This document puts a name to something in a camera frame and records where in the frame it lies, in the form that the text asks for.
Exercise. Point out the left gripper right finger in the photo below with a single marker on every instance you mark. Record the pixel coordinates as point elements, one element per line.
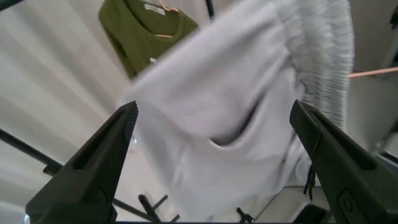
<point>357,183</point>

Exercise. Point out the green garment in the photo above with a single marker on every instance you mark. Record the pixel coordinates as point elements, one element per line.
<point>133,37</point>

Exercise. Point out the pale grey garment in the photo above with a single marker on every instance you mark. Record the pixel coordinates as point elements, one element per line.
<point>217,93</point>

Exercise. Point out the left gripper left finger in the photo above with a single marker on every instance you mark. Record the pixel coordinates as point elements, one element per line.
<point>90,183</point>

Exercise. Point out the black clothes rack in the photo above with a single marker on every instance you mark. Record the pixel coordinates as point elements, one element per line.
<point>28,149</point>

